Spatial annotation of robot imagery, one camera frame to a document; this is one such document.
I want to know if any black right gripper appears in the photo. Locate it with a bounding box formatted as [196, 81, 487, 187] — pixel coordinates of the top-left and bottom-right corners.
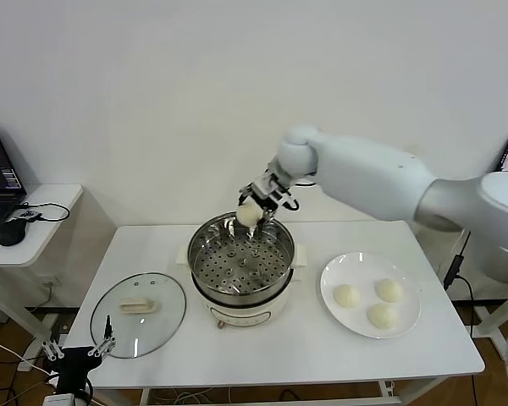
[237, 178, 295, 234]

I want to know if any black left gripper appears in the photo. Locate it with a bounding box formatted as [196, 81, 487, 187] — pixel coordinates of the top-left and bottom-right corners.
[41, 315, 118, 396]

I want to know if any white steamed baozi bun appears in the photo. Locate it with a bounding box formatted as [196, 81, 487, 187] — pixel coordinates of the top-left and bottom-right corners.
[333, 283, 362, 309]
[235, 204, 263, 226]
[366, 302, 399, 330]
[374, 277, 404, 304]

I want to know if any round glass pot lid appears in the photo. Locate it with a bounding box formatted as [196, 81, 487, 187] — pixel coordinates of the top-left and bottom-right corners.
[89, 272, 187, 359]

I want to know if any stainless steel steamer basket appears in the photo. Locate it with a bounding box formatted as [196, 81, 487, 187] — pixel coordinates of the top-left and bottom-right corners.
[187, 211, 297, 299]

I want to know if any white floor power strip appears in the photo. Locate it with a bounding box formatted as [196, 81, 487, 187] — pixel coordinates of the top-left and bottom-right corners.
[16, 358, 47, 374]

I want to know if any round white plate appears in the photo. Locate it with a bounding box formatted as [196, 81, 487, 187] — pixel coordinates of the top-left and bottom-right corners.
[320, 252, 422, 338]

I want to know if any white electric cooker base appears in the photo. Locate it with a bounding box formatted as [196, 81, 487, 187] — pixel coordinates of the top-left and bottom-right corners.
[175, 243, 308, 330]

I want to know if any black computer mouse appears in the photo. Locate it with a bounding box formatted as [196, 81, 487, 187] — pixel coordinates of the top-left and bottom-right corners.
[0, 218, 28, 247]

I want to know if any small white side table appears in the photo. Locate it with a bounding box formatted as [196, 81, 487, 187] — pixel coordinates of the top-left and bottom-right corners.
[469, 295, 508, 363]
[0, 183, 86, 373]

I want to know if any large white table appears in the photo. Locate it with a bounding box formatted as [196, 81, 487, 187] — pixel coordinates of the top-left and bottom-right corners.
[49, 219, 486, 406]

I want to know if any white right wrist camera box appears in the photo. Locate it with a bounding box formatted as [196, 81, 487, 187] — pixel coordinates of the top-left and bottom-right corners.
[250, 173, 283, 200]

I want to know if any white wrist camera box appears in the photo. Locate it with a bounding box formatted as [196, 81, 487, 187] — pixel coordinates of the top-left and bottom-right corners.
[41, 392, 77, 406]
[250, 173, 283, 200]

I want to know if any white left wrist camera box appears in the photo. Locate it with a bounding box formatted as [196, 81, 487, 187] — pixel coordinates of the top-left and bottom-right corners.
[41, 392, 77, 406]

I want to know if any black usb dongle cable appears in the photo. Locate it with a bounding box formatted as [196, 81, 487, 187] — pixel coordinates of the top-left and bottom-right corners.
[12, 200, 72, 225]

